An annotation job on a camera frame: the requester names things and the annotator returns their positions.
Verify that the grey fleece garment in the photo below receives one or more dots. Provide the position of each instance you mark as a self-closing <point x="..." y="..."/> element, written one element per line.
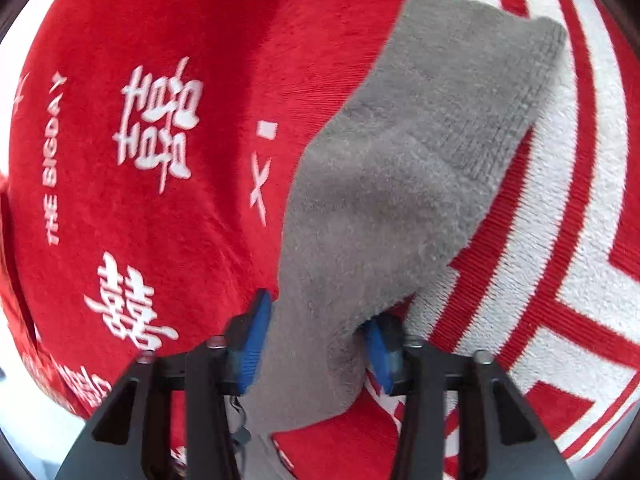
<point x="372" y="175"/>

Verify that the red and white printed blanket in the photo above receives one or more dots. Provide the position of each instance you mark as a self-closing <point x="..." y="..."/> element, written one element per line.
<point x="150" y="170"/>

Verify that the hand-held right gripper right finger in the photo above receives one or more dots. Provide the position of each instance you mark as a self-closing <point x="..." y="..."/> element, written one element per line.
<point x="378" y="356"/>

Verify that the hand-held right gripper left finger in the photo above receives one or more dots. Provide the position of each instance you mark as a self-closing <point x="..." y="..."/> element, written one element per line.
<point x="254" y="342"/>

